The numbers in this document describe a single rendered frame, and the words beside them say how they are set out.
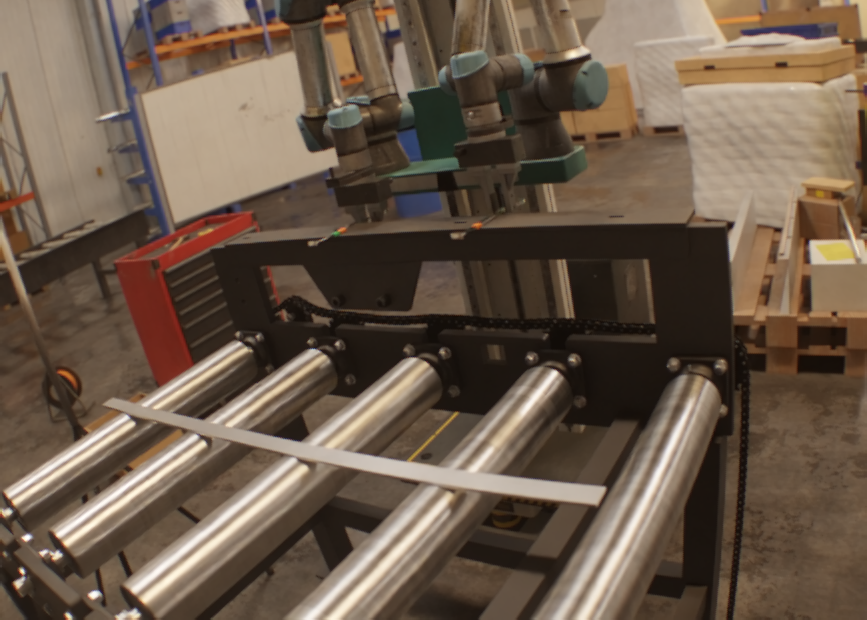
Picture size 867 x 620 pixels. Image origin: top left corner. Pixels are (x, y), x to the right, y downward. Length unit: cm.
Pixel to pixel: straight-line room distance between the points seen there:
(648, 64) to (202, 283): 721
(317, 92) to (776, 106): 313
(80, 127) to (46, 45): 165
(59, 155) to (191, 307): 871
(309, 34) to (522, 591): 137
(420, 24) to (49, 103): 1043
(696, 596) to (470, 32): 134
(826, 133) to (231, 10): 1070
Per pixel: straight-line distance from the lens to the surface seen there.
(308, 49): 176
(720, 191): 470
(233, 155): 598
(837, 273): 285
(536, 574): 101
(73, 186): 1199
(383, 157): 189
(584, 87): 150
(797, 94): 426
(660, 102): 944
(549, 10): 152
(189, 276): 344
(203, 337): 351
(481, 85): 131
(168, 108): 587
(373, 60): 168
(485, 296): 207
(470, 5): 152
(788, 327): 290
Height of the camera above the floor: 149
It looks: 19 degrees down
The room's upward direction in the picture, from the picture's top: 13 degrees counter-clockwise
